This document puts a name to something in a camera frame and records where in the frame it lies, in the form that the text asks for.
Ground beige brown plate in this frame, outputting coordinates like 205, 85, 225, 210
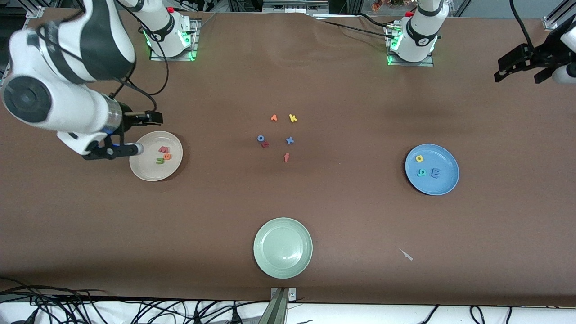
129, 131, 184, 182

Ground blue plate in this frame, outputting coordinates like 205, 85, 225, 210
405, 144, 460, 196

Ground orange dried flowers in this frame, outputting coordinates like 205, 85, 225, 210
371, 0, 405, 12

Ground pale green plate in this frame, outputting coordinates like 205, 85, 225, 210
253, 217, 313, 279

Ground aluminium profile with bracket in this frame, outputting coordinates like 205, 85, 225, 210
542, 0, 576, 31

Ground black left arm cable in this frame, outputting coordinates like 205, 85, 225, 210
510, 0, 536, 50

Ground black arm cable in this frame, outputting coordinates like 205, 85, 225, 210
108, 0, 169, 115
510, 0, 536, 50

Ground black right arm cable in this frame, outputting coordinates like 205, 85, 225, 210
108, 0, 169, 115

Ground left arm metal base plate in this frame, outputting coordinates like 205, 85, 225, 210
386, 25, 435, 67

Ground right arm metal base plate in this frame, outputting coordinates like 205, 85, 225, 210
150, 18, 199, 61

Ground thin black table cable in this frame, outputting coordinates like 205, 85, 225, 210
355, 12, 394, 27
315, 18, 391, 36

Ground silver metal frame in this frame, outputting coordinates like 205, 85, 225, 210
262, 0, 329, 14

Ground black cable tangle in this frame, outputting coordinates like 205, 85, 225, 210
0, 277, 270, 324

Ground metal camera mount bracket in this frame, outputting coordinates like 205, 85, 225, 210
259, 287, 297, 324

